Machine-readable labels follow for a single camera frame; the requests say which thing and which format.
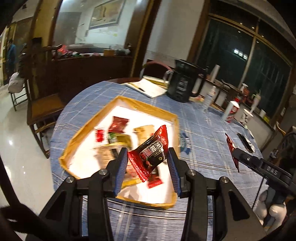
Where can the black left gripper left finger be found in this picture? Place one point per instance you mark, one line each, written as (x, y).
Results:
(105, 183)

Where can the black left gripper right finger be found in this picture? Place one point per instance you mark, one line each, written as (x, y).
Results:
(190, 184)

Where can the red black snack packet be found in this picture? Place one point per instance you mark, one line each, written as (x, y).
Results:
(146, 157)

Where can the red gold-lettered snack packet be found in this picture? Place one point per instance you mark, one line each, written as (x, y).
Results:
(118, 125)

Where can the gold foil snack packet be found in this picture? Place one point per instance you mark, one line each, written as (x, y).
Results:
(143, 133)

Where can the white gloved right hand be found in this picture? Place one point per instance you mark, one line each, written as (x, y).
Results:
(276, 211)

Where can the brown striped snack packet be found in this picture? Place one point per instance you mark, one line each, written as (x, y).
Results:
(106, 153)

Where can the blue plaid tablecloth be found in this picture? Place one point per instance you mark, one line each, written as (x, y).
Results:
(210, 156)

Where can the green snack packet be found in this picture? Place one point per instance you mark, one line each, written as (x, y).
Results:
(120, 138)

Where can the black smartphone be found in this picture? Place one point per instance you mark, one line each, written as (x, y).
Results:
(247, 144)

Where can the white red small packet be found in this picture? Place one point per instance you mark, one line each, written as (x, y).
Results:
(99, 135)

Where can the gold rimmed white box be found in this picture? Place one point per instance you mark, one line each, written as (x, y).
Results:
(79, 161)

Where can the white black patterned cup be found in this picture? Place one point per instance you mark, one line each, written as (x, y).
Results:
(246, 117)

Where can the white spray bottle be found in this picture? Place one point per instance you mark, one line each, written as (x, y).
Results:
(208, 99)

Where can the black electric kettle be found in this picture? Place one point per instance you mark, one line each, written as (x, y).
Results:
(182, 79)

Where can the white notebook with pen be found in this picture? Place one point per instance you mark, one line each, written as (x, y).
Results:
(147, 88)

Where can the wooden chair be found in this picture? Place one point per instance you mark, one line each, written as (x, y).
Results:
(44, 102)

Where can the dark wooden sideboard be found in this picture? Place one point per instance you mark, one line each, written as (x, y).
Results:
(74, 71)

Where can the framed wall painting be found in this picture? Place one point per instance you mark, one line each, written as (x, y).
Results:
(106, 14)

